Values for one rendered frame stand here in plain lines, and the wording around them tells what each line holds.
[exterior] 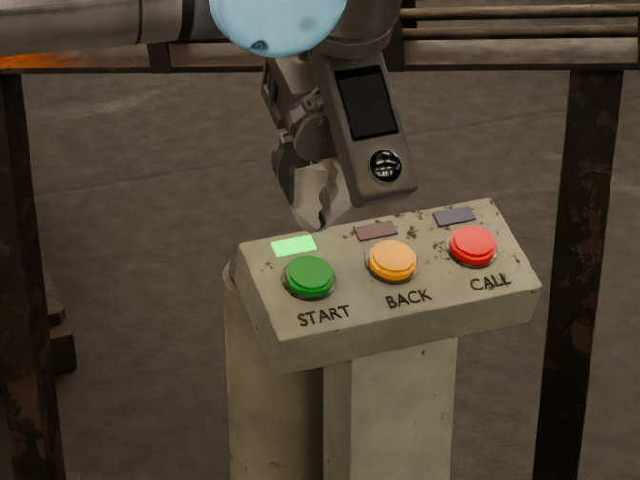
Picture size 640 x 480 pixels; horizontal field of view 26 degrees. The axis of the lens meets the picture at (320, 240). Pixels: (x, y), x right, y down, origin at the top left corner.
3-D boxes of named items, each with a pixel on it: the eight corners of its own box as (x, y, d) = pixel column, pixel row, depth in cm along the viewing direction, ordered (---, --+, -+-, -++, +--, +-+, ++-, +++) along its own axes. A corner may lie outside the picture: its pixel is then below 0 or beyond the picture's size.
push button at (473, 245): (439, 241, 121) (444, 227, 119) (481, 232, 122) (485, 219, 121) (458, 274, 118) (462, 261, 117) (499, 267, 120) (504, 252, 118)
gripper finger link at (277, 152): (322, 183, 108) (336, 101, 102) (330, 199, 107) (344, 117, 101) (265, 193, 107) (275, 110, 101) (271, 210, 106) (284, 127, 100)
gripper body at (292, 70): (347, 86, 110) (369, -38, 101) (386, 160, 105) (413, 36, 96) (254, 99, 108) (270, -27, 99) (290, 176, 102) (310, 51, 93)
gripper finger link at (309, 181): (295, 190, 114) (309, 107, 108) (319, 241, 111) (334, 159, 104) (260, 195, 113) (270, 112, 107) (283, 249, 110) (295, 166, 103)
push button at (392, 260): (360, 256, 118) (363, 242, 117) (403, 248, 120) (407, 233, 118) (377, 290, 116) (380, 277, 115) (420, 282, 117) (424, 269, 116)
